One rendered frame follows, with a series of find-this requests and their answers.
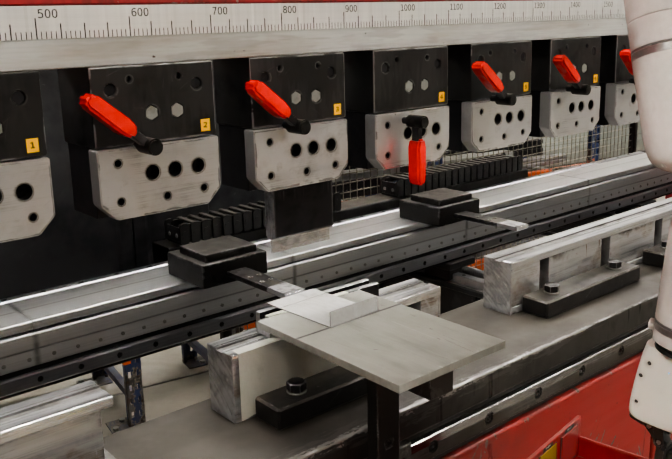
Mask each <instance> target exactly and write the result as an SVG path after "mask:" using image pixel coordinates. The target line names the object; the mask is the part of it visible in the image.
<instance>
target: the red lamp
mask: <svg viewBox="0 0 672 459"><path fill-rule="evenodd" d="M577 426H578V425H576V426H575V427H574V428H573V429H571V430H570V431H569V432H568V433H567V434H566V435H565V436H563V437H562V452H561V459H572V458H573V457H574V456H575V455H576V447H577Z"/></svg>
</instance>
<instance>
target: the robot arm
mask: <svg viewBox="0 0 672 459"><path fill-rule="evenodd" d="M624 8H625V16H626V23H627V31H628V39H629V46H630V54H631V61H632V68H633V75H634V82H635V89H636V96H637V103H638V110H639V117H640V124H641V132H642V139H643V144H644V148H645V152H646V154H647V157H648V159H649V161H650V162H651V163H652V164H653V165H654V166H655V167H657V168H658V169H661V170H663V171H666V172H670V173H672V0H624ZM648 328H650V329H652V330H653V337H652V339H650V340H648V341H647V344H646V346H645V348H644V351H643V353H642V356H641V359H640V362H639V366H638V369H637V373H636V376H635V380H634V384H633V388H632V392H631V397H630V402H629V411H630V413H629V415H630V417H631V418H632V419H634V420H635V421H637V422H638V423H640V424H642V425H644V426H645V427H646V429H647V430H648V432H649V433H650V435H651V436H652V438H653V443H654V445H655V446H656V450H655V456H654V459H672V440H671V438H670V437H671V433H672V216H671V220H670V226H669V233H668V239H667V245H666V251H665V257H664V263H663V269H662V275H661V281H660V287H659V293H658V300H657V306H656V312H655V318H650V320H649V322H648Z"/></svg>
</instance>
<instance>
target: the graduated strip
mask: <svg viewBox="0 0 672 459"><path fill-rule="evenodd" d="M604 18H626V16H625V8H624V0H531V1H438V2H344V3H251V4H158V5H64V6H0V41H7V40H34V39H61V38H88V37H115V36H142V35H170V34H197V33H224V32H251V31H278V30H306V29H333V28H360V27H387V26H414V25H441V24H469V23H496V22H523V21H550V20H577V19H604Z"/></svg>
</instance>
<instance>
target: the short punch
mask: <svg viewBox="0 0 672 459"><path fill-rule="evenodd" d="M264 194H265V216H266V236H267V238H269V239H270V240H271V254H272V253H276V252H280V251H284V250H288V249H292V248H296V247H300V246H304V245H308V244H312V243H316V242H320V241H324V240H328V239H330V237H329V227H331V226H333V193H332V180H330V181H324V182H319V183H314V184H309V185H303V186H298V187H293V188H288V189H282V190H277V191H272V192H267V191H264Z"/></svg>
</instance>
